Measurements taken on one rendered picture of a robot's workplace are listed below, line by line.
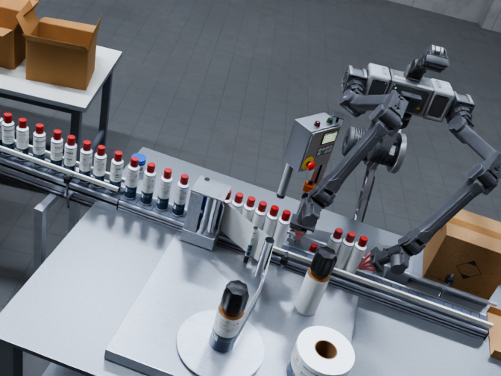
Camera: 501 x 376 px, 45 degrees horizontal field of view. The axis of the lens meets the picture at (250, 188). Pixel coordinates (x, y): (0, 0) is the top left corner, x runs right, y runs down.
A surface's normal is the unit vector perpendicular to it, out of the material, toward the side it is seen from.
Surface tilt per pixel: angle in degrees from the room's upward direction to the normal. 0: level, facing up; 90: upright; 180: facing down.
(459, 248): 90
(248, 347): 0
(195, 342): 0
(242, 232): 90
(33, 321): 0
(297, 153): 90
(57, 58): 90
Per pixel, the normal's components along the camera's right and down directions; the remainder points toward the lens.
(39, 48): 0.01, 0.59
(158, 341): 0.22, -0.79
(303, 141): -0.75, 0.24
